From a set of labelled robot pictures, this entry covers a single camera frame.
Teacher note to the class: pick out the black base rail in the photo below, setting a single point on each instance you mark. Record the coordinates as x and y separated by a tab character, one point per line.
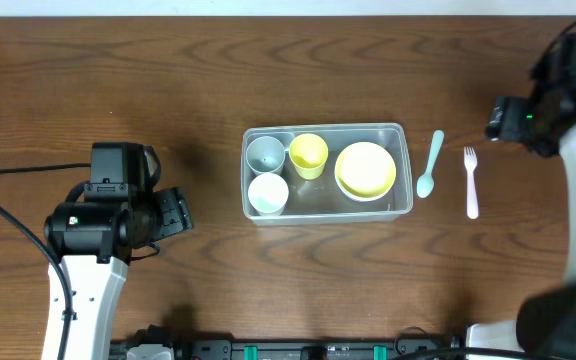
161	343

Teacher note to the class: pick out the yellow plastic cup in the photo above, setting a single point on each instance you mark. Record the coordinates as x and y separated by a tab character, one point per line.
308	153

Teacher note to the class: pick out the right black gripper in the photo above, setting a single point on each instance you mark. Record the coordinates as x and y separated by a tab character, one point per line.
499	120

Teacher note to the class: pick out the pink plastic fork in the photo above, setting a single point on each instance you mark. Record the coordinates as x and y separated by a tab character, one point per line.
470	163

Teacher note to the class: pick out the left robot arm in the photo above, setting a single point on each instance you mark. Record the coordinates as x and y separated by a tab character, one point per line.
93	234

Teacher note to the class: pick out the grey plastic bowl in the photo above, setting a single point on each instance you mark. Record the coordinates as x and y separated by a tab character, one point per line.
361	198

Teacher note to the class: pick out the clear plastic storage box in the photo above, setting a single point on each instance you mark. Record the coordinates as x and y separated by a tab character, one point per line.
321	201

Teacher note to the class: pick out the cream white plastic cup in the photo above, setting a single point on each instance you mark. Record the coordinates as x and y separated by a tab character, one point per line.
268	194

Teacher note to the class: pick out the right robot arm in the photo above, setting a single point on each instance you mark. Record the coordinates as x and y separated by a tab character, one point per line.
546	323

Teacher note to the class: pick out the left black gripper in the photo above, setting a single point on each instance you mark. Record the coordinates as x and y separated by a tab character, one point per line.
173	213

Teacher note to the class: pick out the yellow plastic bowl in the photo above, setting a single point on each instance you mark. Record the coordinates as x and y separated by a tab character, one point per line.
365	168

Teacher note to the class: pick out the mint green plastic spoon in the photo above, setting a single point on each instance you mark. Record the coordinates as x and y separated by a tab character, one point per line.
425	183

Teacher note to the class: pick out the grey plastic cup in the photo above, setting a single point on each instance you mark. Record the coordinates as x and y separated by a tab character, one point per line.
265	154

